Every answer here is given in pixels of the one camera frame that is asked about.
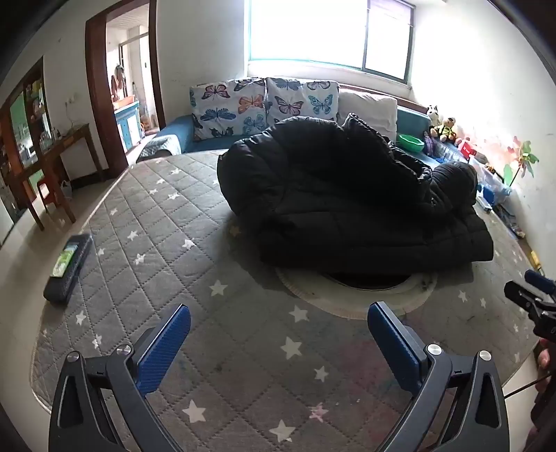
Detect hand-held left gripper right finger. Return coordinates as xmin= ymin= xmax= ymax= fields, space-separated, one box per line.
xmin=367 ymin=301 xmax=510 ymax=452

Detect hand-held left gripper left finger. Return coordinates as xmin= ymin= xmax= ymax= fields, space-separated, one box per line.
xmin=49 ymin=303 xmax=192 ymax=452

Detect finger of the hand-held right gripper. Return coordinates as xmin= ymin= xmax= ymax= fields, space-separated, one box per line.
xmin=505 ymin=282 xmax=556 ymax=320
xmin=524 ymin=269 xmax=556 ymax=295

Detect black puffer jacket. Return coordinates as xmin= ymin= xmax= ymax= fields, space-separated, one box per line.
xmin=216 ymin=114 xmax=495 ymax=275

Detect person's right forearm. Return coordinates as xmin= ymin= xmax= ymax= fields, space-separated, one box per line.
xmin=523 ymin=371 xmax=556 ymax=448

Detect person's right hand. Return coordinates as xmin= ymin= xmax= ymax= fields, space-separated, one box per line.
xmin=536 ymin=341 xmax=556 ymax=370

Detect grey star quilted mattress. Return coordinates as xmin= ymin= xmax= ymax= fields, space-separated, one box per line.
xmin=30 ymin=150 xmax=548 ymax=452

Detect clear plastic storage bin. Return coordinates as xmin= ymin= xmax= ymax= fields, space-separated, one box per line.
xmin=467 ymin=156 xmax=514 ymax=205

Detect black textured case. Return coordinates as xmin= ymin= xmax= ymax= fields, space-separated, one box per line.
xmin=43 ymin=235 xmax=93 ymax=307

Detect artificial flower plant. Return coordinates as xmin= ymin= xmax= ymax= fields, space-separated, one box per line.
xmin=503 ymin=139 xmax=540 ymax=188

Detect plush bear in yellow vest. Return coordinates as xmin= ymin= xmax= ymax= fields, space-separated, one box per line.
xmin=430 ymin=116 xmax=459 ymax=142

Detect green plastic basin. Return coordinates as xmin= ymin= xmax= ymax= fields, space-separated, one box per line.
xmin=397 ymin=134 xmax=425 ymax=153

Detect red stool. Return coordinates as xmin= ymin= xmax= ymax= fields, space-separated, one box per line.
xmin=37 ymin=178 xmax=60 ymax=213

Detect patterned armrest cover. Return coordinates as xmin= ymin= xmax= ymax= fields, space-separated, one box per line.
xmin=137 ymin=134 xmax=183 ymax=163

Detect blue sofa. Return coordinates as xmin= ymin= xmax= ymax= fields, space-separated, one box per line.
xmin=137 ymin=106 xmax=479 ymax=168

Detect blue cabinet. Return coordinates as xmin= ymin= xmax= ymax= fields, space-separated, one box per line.
xmin=114 ymin=101 xmax=142 ymax=153

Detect brown wooden desk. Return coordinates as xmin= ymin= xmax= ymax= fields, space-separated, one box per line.
xmin=19 ymin=124 xmax=101 ymax=231

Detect white pillow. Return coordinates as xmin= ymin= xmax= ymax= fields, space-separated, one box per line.
xmin=338 ymin=89 xmax=398 ymax=140

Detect butterfly print pillow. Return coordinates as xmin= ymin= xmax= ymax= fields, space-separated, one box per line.
xmin=190 ymin=78 xmax=267 ymax=140
xmin=266 ymin=77 xmax=340 ymax=127

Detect wooden glass display cabinet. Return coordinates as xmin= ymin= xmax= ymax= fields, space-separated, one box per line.
xmin=0 ymin=56 xmax=58 ymax=245

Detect window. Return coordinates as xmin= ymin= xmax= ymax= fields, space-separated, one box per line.
xmin=247 ymin=0 xmax=414 ymax=84

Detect black cable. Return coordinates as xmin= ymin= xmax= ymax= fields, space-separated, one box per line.
xmin=505 ymin=376 xmax=549 ymax=399

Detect brown wooden door frame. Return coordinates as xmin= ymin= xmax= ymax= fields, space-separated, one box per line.
xmin=85 ymin=0 xmax=166 ymax=180

